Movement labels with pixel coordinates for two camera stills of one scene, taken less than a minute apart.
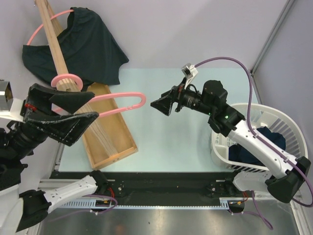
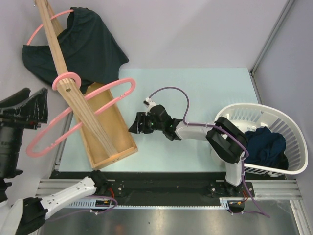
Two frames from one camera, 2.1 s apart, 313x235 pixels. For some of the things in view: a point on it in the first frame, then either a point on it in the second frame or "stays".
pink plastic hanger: (58, 77) to (52, 121)
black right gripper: (176, 93) to (141, 118)
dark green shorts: (89, 49) stays
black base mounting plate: (163, 188) stays
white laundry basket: (269, 118) stays
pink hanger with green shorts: (52, 17) stays
